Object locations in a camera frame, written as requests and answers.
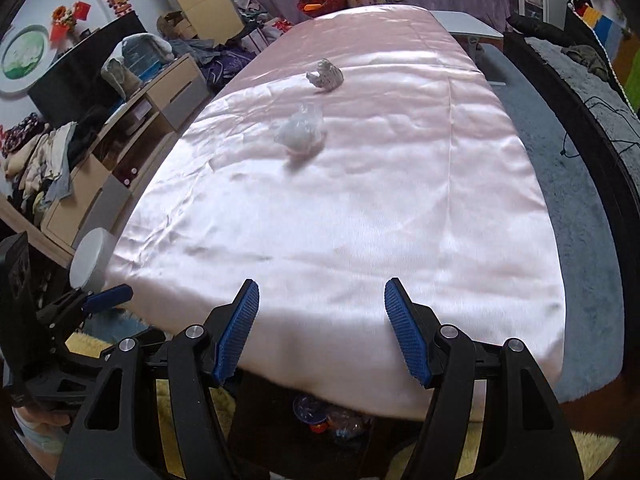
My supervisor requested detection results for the black pillow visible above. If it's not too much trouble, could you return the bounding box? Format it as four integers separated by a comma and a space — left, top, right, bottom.
506, 14, 566, 37

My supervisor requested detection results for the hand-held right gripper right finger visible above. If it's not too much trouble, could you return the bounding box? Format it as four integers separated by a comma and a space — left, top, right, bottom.
384, 277, 586, 480

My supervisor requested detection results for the wooden cabinet with grey drawers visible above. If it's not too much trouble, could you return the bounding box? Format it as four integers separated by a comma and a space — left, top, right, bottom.
40, 52, 211, 261

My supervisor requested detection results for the white folding table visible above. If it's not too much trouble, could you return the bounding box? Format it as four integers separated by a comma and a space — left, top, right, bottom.
430, 10, 506, 86

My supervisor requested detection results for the yellow fleece blanket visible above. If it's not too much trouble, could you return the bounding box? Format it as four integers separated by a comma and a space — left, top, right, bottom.
65, 332, 623, 480

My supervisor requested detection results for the red flower decoration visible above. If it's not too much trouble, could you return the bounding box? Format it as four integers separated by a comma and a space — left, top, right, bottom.
50, 2, 93, 43

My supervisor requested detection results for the clear packet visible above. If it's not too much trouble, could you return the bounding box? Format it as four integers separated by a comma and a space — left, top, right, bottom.
327, 407, 376, 444

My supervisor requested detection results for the cardboard box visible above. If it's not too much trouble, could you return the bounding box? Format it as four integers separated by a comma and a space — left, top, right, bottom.
156, 11, 198, 41

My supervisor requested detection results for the grey blue rug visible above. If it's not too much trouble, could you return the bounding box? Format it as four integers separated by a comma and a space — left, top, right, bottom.
475, 47, 625, 405

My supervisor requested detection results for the pink satin cloth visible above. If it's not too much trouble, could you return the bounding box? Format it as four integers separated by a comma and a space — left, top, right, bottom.
102, 4, 568, 421

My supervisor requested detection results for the olive cloth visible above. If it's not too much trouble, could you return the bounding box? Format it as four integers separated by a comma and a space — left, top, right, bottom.
560, 45, 609, 79

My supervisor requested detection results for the black sofa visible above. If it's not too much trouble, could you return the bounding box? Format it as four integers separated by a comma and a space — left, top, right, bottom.
502, 14, 640, 378

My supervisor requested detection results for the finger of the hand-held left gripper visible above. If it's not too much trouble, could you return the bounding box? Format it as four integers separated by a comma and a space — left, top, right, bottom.
49, 327, 153, 367
36, 284, 134, 332

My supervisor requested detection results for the pile of clothes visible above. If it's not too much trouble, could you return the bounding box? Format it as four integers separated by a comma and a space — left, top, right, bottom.
0, 112, 101, 217

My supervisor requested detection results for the white round stool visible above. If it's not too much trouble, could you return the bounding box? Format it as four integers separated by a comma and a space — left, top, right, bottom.
69, 228, 117, 292

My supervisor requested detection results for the clear plastic ball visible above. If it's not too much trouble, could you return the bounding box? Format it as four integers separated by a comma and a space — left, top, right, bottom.
292, 394, 328, 423

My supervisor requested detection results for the black cable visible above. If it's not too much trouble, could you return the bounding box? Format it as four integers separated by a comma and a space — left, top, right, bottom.
560, 95, 640, 159

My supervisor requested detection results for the round green wall art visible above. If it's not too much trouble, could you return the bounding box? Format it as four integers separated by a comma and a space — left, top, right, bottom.
0, 22, 53, 95

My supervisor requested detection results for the person's left hand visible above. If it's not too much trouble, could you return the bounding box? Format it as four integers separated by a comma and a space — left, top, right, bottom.
11, 406, 72, 430

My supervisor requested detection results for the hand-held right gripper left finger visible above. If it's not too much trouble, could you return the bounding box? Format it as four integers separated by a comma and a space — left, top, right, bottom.
55, 279, 261, 480

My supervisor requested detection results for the black television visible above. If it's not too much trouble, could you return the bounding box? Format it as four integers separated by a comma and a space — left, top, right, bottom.
27, 10, 151, 130

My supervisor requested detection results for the purple bag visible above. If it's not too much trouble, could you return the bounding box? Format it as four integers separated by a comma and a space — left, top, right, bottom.
200, 47, 257, 92

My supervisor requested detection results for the grey fuzzy blanket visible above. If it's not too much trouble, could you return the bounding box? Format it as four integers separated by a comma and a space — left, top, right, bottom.
525, 37, 640, 128

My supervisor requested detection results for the striped crochet blanket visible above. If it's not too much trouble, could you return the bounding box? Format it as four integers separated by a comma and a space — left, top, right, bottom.
570, 2, 640, 111

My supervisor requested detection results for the grey clothes pile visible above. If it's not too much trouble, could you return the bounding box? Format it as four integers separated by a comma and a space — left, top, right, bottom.
170, 37, 221, 62

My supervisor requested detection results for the clear plastic wrap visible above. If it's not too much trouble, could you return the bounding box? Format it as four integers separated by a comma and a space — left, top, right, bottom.
272, 102, 328, 159

